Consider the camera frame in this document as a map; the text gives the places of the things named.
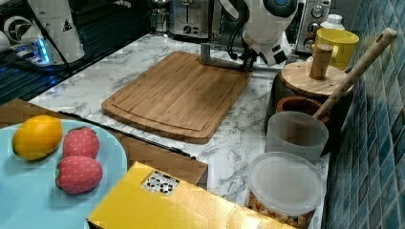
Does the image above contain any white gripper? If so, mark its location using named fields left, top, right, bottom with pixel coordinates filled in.
left=243, top=27, right=292, bottom=67

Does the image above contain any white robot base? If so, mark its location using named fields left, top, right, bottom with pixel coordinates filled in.
left=1, top=0, right=85, bottom=67

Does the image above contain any silver toaster oven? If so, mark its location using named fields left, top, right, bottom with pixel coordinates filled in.
left=209, top=0, right=332, bottom=55

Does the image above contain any dark pot with wooden lid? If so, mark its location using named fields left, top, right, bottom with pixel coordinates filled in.
left=265, top=62, right=353, bottom=156

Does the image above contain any white bottle cap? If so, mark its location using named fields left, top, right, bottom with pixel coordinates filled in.
left=320, top=14, right=345, bottom=31

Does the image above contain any brown ceramic bowl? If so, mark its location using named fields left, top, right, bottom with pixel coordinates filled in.
left=271, top=95, right=322, bottom=124

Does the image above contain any yellow mug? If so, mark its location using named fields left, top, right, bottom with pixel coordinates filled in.
left=312, top=29, right=359, bottom=71

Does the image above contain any silver toaster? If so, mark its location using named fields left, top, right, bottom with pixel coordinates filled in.
left=169, top=0, right=214, bottom=39

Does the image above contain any translucent plastic cup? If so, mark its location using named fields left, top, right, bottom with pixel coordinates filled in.
left=265, top=111, right=329, bottom=162

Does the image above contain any bamboo cutting board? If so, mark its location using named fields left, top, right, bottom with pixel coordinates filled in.
left=101, top=52, right=252, bottom=144

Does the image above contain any snack jar with clear lid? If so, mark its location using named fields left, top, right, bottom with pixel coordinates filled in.
left=245, top=152, right=326, bottom=229

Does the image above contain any yellow cardboard box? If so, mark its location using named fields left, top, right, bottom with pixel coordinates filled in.
left=86, top=160, right=297, bottom=229

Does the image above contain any upper toy strawberry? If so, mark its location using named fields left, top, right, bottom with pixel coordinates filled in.
left=62, top=126, right=100, bottom=158

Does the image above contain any toy strawberry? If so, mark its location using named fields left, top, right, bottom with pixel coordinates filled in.
left=55, top=156, right=103, bottom=195
left=62, top=126, right=100, bottom=158

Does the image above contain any lower toy strawberry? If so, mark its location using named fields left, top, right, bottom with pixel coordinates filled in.
left=55, top=156, right=103, bottom=195

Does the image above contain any toy lemon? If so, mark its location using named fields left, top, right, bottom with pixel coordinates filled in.
left=11, top=114, right=63, bottom=160

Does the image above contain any light blue plate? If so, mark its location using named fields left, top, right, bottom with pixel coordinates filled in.
left=0, top=124, right=127, bottom=229

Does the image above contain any wooden handled ladle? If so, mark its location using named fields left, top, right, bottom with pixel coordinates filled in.
left=313, top=28, right=397, bottom=120

